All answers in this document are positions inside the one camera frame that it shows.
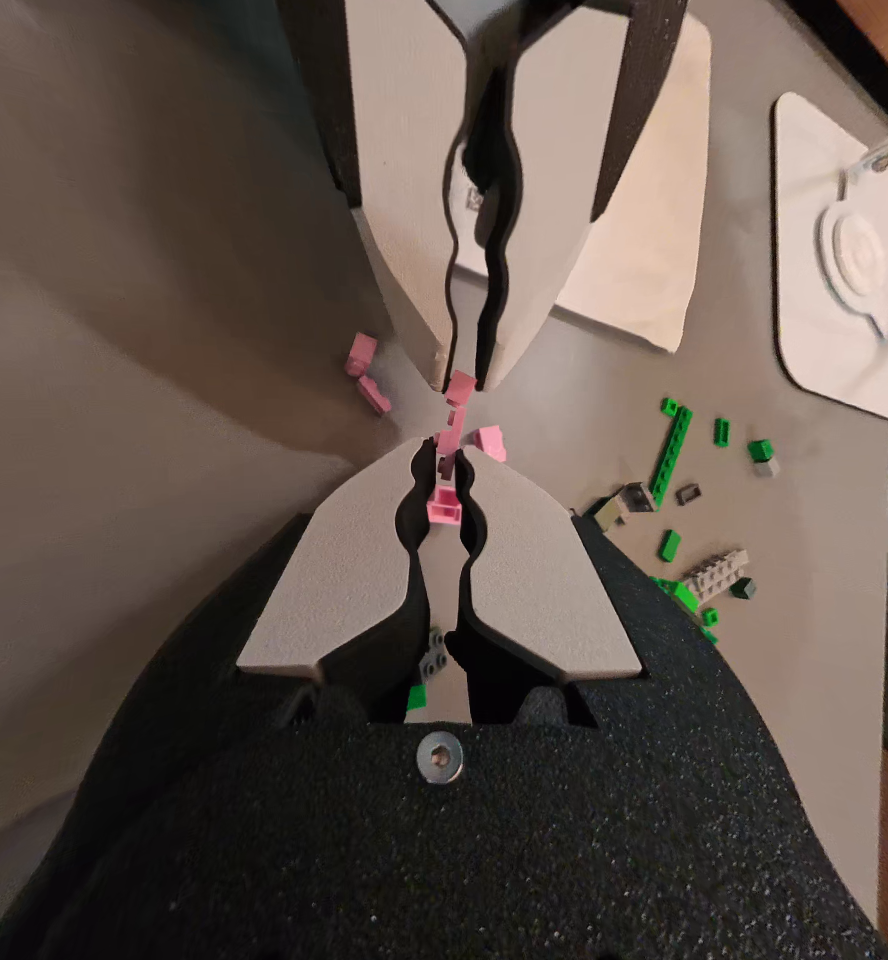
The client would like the clear plastic stand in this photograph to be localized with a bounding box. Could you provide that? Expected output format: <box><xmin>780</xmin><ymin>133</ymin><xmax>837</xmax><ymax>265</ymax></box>
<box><xmin>818</xmin><ymin>111</ymin><xmax>888</xmax><ymax>348</ymax></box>

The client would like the white square pad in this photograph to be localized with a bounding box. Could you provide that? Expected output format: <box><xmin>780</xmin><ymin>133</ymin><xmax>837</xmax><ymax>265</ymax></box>
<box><xmin>769</xmin><ymin>92</ymin><xmax>888</xmax><ymax>423</ymax></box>

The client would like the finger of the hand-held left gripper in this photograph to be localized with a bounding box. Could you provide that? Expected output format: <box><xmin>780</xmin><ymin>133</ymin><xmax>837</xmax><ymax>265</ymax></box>
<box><xmin>345</xmin><ymin>0</ymin><xmax>471</xmax><ymax>394</ymax></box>
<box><xmin>461</xmin><ymin>0</ymin><xmax>690</xmax><ymax>393</ymax></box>

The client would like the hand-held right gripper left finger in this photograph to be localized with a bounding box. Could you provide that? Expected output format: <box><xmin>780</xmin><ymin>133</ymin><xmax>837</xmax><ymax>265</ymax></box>
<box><xmin>236</xmin><ymin>435</ymin><xmax>432</xmax><ymax>710</ymax></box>

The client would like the grey desk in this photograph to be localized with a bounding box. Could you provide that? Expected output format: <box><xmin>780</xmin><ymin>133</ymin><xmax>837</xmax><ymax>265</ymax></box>
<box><xmin>346</xmin><ymin>0</ymin><xmax>888</xmax><ymax>931</ymax></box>

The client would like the white paper sheet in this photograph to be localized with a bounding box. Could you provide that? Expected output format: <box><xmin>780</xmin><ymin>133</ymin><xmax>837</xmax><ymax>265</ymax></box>
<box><xmin>455</xmin><ymin>13</ymin><xmax>715</xmax><ymax>354</ymax></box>

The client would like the small grey studded brick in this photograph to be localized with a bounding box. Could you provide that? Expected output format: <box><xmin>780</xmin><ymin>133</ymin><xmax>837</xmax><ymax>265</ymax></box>
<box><xmin>417</xmin><ymin>627</ymin><xmax>450</xmax><ymax>681</ymax></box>

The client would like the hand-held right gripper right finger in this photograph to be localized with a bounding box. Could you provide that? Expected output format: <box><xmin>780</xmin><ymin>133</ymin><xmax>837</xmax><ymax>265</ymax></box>
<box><xmin>453</xmin><ymin>444</ymin><xmax>645</xmax><ymax>725</ymax></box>

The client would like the long green studded plate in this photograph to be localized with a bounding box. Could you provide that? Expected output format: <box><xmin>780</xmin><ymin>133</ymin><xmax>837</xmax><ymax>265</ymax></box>
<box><xmin>651</xmin><ymin>405</ymin><xmax>695</xmax><ymax>512</ymax></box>

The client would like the long grey studded plate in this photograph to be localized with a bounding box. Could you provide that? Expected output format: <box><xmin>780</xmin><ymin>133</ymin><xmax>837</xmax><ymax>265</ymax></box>
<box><xmin>681</xmin><ymin>548</ymin><xmax>751</xmax><ymax>606</ymax></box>

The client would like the pink brick assembly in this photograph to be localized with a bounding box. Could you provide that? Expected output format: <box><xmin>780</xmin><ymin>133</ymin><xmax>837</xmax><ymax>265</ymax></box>
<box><xmin>432</xmin><ymin>370</ymin><xmax>480</xmax><ymax>481</ymax></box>

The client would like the small green brick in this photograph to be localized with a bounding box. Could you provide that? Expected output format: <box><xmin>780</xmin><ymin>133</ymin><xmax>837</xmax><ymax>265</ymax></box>
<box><xmin>649</xmin><ymin>576</ymin><xmax>701</xmax><ymax>613</ymax></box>

